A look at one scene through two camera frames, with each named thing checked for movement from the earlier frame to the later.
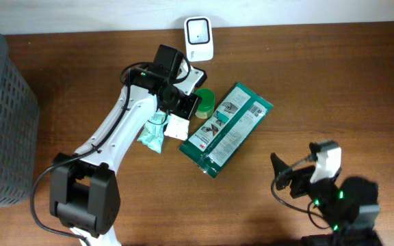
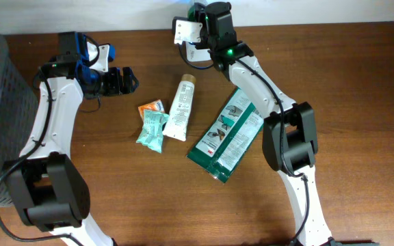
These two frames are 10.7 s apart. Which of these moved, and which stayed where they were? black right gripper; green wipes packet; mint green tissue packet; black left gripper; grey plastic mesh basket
Moved: black left gripper; green wipes packet; black right gripper
Stayed: grey plastic mesh basket; mint green tissue packet
